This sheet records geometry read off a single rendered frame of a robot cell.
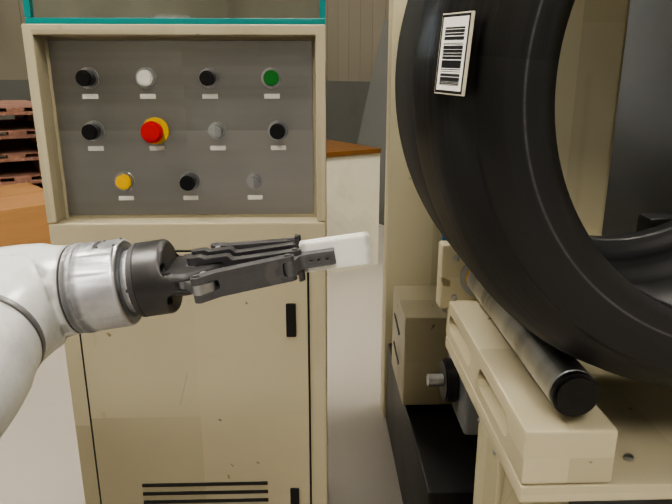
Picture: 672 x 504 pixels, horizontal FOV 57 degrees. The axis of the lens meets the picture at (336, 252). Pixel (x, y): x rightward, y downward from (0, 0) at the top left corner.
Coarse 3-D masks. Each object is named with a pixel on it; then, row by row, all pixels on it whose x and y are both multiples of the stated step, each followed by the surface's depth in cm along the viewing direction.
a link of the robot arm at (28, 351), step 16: (0, 304) 53; (0, 320) 51; (16, 320) 53; (0, 336) 50; (16, 336) 52; (32, 336) 54; (0, 352) 49; (16, 352) 51; (32, 352) 53; (0, 368) 48; (16, 368) 50; (32, 368) 53; (0, 384) 48; (16, 384) 50; (0, 400) 47; (16, 400) 50; (0, 416) 47; (0, 432) 48
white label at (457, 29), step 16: (448, 16) 47; (464, 16) 45; (448, 32) 47; (464, 32) 46; (448, 48) 48; (464, 48) 46; (448, 64) 48; (464, 64) 46; (448, 80) 48; (464, 80) 46
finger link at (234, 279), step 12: (240, 264) 58; (252, 264) 58; (264, 264) 58; (276, 264) 58; (192, 276) 56; (204, 276) 56; (216, 276) 57; (228, 276) 57; (240, 276) 57; (252, 276) 58; (264, 276) 58; (276, 276) 58; (216, 288) 58; (228, 288) 57; (240, 288) 58; (252, 288) 58; (204, 300) 57
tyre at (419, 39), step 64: (448, 0) 48; (512, 0) 45; (512, 64) 46; (448, 128) 50; (512, 128) 47; (448, 192) 52; (512, 192) 49; (512, 256) 51; (576, 256) 50; (640, 256) 79; (576, 320) 52; (640, 320) 52
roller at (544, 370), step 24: (480, 288) 83; (504, 312) 73; (504, 336) 72; (528, 336) 66; (528, 360) 63; (552, 360) 60; (576, 360) 60; (552, 384) 58; (576, 384) 57; (576, 408) 57
